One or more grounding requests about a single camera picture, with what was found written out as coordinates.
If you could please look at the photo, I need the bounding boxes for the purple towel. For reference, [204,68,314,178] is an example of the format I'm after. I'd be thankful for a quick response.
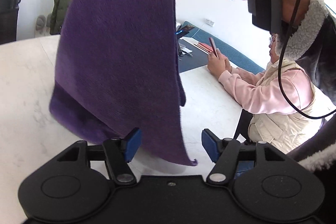
[50,0,197,166]

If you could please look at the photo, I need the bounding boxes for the operator fleece-cuffed forearm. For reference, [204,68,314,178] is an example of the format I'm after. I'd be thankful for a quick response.
[284,0,335,109]

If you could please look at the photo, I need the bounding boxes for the blue table mat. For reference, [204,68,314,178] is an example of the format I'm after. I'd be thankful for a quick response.
[178,21,264,74]

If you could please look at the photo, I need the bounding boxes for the red smartphone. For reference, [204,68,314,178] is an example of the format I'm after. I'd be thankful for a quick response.
[209,37,219,58]

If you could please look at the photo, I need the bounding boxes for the woman in pink sweater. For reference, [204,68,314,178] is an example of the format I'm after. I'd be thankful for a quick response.
[207,34,323,153]

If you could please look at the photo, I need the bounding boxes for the grey slippers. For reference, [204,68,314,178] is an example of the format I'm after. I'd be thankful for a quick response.
[35,14,52,32]

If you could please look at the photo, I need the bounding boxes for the black water dispenser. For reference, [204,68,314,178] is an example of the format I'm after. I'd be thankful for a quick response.
[0,0,21,44]

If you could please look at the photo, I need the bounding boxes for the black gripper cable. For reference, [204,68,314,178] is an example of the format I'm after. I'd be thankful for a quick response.
[277,0,336,119]

